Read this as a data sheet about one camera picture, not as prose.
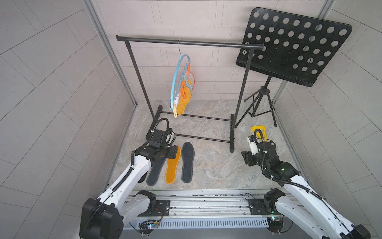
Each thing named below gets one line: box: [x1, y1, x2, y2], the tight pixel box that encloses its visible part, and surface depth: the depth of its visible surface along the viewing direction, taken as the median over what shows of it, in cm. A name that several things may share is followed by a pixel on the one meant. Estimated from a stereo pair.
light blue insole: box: [185, 79, 192, 96], surface depth 82 cm
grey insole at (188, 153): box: [181, 141, 195, 184], surface depth 88 cm
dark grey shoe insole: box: [146, 156, 167, 187], surface depth 83 cm
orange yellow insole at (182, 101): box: [176, 87, 191, 115], surface depth 88 cm
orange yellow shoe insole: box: [165, 145, 182, 185], surface depth 85 cm
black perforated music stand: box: [234, 6, 353, 128], surface depth 65 cm
